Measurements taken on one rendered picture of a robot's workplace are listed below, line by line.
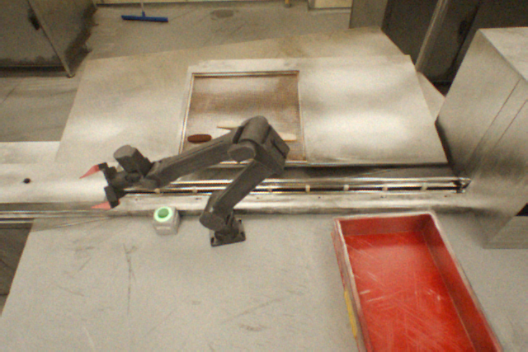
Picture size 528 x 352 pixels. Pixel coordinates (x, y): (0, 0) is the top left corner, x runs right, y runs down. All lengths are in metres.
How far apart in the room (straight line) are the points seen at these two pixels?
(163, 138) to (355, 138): 0.83
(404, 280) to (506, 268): 0.32
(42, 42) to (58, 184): 2.48
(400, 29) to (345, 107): 1.47
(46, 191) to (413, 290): 1.25
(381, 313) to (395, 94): 0.90
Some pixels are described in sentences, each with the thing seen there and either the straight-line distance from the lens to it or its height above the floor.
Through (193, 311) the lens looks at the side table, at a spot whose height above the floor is 0.82.
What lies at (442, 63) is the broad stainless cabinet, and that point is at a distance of 3.16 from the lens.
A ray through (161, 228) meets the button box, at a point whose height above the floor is 0.86.
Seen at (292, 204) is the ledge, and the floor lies 0.86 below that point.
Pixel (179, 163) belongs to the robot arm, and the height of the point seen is 1.18.
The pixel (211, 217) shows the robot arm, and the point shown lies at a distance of 1.02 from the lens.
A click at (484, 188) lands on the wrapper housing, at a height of 0.97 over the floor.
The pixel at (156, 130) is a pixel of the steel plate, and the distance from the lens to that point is 1.60.
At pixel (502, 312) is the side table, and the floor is 0.82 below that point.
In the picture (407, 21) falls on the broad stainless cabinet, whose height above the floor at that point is 0.69.
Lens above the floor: 1.84
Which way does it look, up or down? 47 degrees down
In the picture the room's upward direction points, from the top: 3 degrees counter-clockwise
